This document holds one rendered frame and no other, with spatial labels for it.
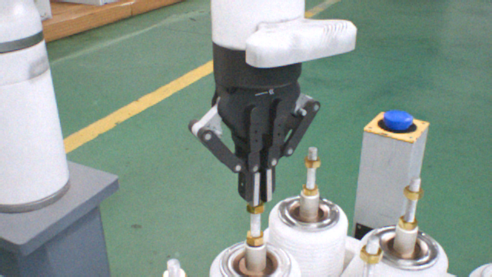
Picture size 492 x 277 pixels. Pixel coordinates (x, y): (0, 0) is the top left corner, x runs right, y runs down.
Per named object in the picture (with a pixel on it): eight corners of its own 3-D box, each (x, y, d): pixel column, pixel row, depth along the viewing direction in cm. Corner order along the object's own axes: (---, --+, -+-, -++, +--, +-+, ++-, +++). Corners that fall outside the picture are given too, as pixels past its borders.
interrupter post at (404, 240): (406, 259, 53) (410, 235, 51) (387, 248, 54) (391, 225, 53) (418, 250, 54) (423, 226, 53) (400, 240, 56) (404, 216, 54)
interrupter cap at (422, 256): (413, 283, 50) (413, 278, 49) (354, 247, 55) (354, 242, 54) (452, 252, 54) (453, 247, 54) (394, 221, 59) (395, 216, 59)
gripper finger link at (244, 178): (249, 145, 46) (247, 192, 48) (221, 153, 44) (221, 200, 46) (258, 152, 45) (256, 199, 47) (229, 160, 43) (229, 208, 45)
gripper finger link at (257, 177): (248, 162, 47) (247, 195, 49) (242, 164, 47) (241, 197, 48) (260, 172, 45) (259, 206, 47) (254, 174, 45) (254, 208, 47)
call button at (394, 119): (377, 130, 68) (379, 116, 67) (387, 120, 71) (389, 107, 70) (406, 137, 66) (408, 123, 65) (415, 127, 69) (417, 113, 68)
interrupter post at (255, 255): (239, 269, 51) (238, 244, 50) (251, 257, 53) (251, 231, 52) (258, 278, 50) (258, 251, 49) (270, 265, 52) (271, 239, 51)
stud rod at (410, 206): (406, 241, 53) (417, 181, 50) (398, 237, 54) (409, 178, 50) (411, 238, 54) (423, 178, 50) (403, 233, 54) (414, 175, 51)
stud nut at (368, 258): (386, 261, 42) (387, 253, 42) (370, 268, 41) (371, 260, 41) (370, 248, 44) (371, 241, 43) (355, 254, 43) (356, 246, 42)
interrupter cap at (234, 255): (204, 274, 51) (204, 268, 50) (245, 237, 56) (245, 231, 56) (267, 303, 47) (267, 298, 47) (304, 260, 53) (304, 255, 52)
